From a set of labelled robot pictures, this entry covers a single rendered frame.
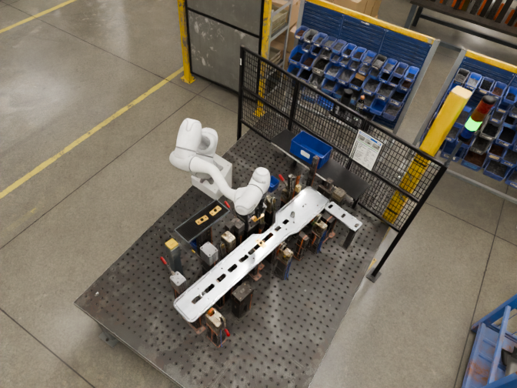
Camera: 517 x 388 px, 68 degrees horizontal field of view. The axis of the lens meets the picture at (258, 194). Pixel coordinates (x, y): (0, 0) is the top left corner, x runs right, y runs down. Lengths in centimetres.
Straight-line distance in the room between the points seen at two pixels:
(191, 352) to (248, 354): 37
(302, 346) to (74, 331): 193
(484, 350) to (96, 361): 314
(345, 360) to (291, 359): 92
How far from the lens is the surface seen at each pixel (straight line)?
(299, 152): 315
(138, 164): 459
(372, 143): 293
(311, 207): 291
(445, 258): 435
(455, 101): 257
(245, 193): 206
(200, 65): 544
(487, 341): 390
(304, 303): 284
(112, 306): 290
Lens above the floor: 327
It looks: 51 degrees down
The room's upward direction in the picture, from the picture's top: 6 degrees clockwise
